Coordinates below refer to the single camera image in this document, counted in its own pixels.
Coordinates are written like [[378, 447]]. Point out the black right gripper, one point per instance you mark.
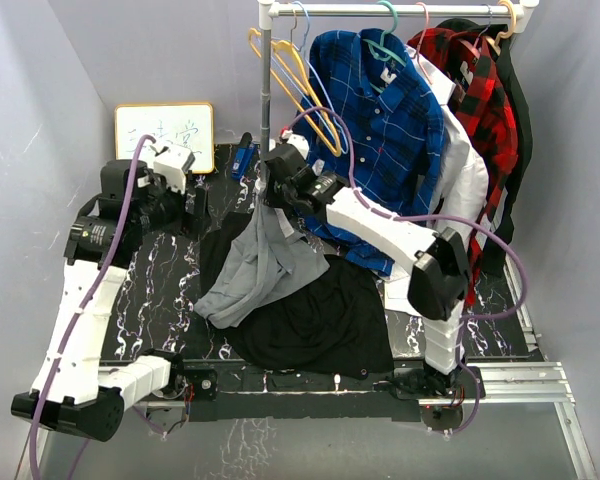
[[270, 195]]

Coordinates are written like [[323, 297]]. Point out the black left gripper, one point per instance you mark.
[[158, 185]]

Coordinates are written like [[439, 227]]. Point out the grey shirt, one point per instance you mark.
[[267, 262]]

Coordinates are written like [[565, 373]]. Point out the light blue wire hanger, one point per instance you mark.
[[315, 81]]

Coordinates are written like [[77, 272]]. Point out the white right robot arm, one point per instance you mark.
[[436, 263]]

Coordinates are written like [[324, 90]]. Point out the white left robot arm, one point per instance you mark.
[[70, 395]]

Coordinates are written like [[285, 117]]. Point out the yellow plastic hanger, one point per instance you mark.
[[289, 60]]

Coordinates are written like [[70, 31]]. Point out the blue plaid shirt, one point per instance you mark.
[[396, 136]]

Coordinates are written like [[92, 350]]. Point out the black shirt on table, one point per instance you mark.
[[334, 325]]

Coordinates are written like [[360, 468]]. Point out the white shirt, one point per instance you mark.
[[463, 180]]

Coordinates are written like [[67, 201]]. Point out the teal plastic hanger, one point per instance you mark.
[[378, 52]]

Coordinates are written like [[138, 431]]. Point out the pink hanger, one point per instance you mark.
[[422, 35]]

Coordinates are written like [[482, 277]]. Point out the red black plaid shirt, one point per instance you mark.
[[481, 105]]

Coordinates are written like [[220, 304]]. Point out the blue stapler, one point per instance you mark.
[[243, 156]]

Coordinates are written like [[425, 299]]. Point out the yellow framed whiteboard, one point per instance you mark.
[[189, 125]]

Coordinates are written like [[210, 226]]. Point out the metal clothes rack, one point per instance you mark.
[[517, 12]]

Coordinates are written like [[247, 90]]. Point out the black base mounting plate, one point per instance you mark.
[[238, 392]]

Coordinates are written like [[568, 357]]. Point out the black hanging garment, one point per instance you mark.
[[493, 256]]

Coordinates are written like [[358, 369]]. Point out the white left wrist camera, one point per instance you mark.
[[173, 162]]

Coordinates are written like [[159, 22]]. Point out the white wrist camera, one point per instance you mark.
[[173, 162], [299, 142]]

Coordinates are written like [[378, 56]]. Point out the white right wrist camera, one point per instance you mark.
[[299, 142]]

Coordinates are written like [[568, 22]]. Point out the aluminium frame rail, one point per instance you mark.
[[525, 427]]

